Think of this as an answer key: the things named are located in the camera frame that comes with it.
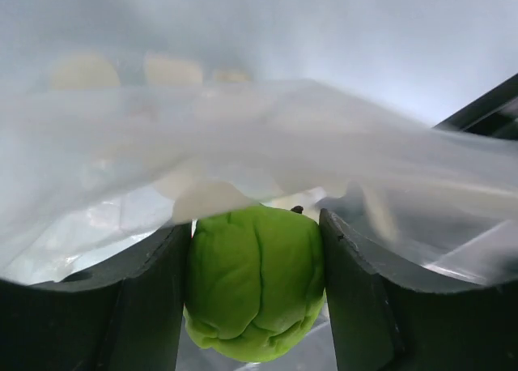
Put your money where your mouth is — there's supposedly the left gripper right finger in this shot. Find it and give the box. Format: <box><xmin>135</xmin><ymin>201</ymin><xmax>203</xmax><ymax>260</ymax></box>
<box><xmin>319</xmin><ymin>210</ymin><xmax>517</xmax><ymax>370</ymax></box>

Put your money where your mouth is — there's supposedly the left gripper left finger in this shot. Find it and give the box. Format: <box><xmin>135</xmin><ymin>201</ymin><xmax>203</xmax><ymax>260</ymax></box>
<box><xmin>1</xmin><ymin>224</ymin><xmax>191</xmax><ymax>370</ymax></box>

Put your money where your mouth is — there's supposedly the green fake lime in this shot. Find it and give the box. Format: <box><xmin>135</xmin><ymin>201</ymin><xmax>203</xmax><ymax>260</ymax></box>
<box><xmin>184</xmin><ymin>205</ymin><xmax>325</xmax><ymax>362</ymax></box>

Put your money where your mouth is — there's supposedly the clear zip top bag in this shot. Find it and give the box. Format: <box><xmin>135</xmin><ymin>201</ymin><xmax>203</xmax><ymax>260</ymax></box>
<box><xmin>0</xmin><ymin>50</ymin><xmax>518</xmax><ymax>371</ymax></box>

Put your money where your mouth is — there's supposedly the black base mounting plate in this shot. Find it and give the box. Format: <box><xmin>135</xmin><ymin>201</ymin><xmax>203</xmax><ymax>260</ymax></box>
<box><xmin>436</xmin><ymin>74</ymin><xmax>518</xmax><ymax>141</ymax></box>

